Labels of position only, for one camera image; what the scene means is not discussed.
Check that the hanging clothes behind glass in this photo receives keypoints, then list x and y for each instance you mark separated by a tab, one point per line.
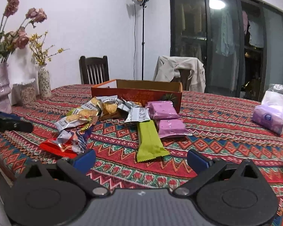
224	35

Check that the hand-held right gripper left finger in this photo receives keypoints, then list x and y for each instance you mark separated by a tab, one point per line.
87	159

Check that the clear plastic bag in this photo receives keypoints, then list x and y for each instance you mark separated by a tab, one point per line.
277	95

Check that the red snack packet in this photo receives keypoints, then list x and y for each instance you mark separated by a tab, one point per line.
54	147

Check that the red cardboard box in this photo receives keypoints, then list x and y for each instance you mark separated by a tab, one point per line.
136	94

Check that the purple snack packet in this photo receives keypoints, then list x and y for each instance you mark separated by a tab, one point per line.
172	127
164	109

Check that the silver gold snack packet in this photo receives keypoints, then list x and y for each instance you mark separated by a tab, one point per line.
92	106

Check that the silver packet with text label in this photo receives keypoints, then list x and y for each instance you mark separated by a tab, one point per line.
137	115

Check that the green snack packet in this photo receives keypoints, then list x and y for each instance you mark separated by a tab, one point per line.
149	141
74	112

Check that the beige jacket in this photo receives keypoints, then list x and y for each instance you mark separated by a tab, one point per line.
169	68

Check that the sliding glass door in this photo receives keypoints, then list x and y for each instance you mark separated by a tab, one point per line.
226	51

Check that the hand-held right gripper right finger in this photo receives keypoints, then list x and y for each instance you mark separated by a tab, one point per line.
198	160

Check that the purple tissue pack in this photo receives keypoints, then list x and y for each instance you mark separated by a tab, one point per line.
268	120

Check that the clear jar with beige filling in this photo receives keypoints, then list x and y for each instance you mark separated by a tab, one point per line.
25	93

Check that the golden cracker packet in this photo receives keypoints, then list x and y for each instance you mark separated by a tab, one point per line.
109	108

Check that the clear cracker packet white label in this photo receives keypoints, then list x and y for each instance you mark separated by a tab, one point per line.
66	122

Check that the chair under beige jacket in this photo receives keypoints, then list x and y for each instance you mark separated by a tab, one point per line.
185	80

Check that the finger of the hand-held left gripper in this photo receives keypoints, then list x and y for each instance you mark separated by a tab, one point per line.
18	126
4	116

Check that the dark wooden chair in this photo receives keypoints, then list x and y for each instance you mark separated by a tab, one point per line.
94	69

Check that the white paper bag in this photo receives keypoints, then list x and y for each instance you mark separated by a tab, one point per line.
20	68

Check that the yellow flower sprigs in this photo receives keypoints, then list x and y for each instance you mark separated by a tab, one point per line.
41	51

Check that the colourful candy wrapper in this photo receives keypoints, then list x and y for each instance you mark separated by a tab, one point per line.
82	135

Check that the studio light on stand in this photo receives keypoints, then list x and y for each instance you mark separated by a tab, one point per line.
143	28

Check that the dried pink roses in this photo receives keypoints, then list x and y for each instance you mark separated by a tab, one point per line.
21	38

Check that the small floral vase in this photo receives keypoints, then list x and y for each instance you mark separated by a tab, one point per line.
44	82

